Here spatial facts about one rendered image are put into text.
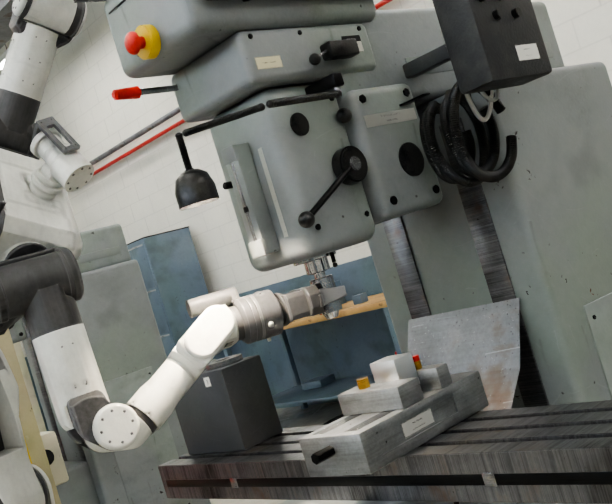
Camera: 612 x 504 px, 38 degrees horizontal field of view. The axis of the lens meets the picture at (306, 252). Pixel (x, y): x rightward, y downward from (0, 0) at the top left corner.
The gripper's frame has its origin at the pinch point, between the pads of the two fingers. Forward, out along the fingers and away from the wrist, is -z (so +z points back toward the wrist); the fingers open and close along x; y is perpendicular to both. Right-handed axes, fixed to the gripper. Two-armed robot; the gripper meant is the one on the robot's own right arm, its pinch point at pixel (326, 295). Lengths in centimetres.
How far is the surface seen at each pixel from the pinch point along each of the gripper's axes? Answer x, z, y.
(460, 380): -14.5, -15.2, 21.5
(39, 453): 163, 55, 29
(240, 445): 33.6, 16.8, 27.5
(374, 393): -16.4, 2.6, 18.1
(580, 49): 308, -330, -90
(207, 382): 38.1, 19.0, 12.4
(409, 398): -20.6, -1.7, 20.3
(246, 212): -4.8, 12.2, -19.1
